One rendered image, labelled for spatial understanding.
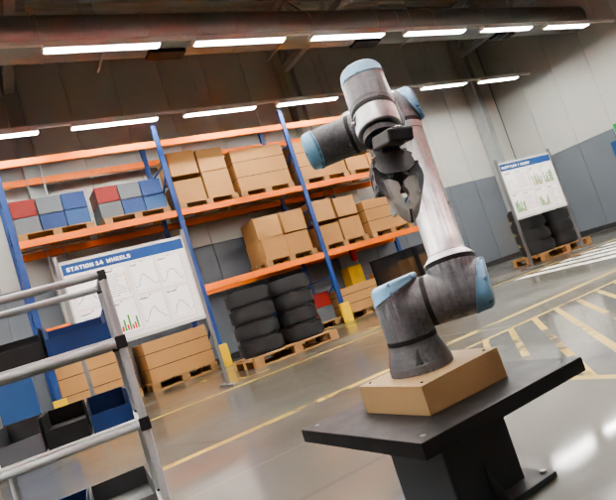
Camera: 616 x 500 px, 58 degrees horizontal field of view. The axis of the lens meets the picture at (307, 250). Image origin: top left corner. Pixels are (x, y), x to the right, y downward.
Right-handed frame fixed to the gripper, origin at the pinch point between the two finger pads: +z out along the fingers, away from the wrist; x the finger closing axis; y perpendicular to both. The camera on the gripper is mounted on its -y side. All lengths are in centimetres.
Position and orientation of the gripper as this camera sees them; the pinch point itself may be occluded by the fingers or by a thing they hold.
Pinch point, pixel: (411, 213)
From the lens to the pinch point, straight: 100.9
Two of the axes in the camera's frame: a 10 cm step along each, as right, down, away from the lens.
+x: -9.8, 1.9, -0.8
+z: 2.0, 8.7, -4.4
